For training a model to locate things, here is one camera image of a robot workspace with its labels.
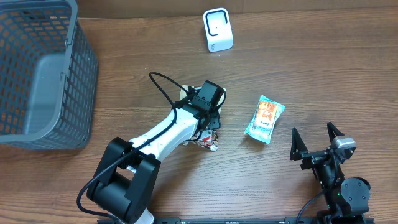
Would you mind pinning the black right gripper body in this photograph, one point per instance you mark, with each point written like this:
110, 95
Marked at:
315, 155

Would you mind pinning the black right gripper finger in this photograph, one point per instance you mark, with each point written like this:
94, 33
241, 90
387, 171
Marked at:
298, 148
333, 131

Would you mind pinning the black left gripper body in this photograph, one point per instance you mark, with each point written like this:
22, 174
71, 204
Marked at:
212, 119

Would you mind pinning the beige pet treat bag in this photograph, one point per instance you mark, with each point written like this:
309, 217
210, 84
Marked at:
208, 138

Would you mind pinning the teal orange snack packet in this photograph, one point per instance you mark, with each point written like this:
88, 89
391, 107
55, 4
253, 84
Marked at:
263, 122

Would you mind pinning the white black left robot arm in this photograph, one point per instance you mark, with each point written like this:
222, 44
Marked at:
125, 177

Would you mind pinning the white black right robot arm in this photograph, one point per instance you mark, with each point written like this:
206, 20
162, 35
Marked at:
346, 199

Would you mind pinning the white barcode scanner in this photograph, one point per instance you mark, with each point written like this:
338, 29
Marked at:
218, 30

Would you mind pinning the grey plastic mesh basket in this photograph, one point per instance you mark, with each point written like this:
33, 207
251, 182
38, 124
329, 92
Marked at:
49, 74

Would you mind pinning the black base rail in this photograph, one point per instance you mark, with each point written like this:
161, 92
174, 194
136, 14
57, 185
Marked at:
286, 220

